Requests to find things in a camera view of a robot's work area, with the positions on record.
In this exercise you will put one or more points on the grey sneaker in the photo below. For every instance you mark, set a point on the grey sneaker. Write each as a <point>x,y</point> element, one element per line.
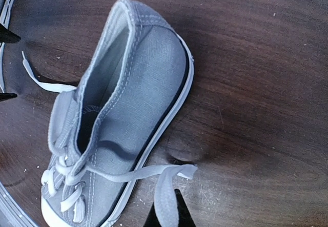
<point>102,131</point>

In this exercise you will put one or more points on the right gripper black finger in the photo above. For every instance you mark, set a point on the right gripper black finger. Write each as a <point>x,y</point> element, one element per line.
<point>185,218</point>

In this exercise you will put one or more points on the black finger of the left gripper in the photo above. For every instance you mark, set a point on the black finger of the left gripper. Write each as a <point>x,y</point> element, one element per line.
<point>6,36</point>
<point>7,96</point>

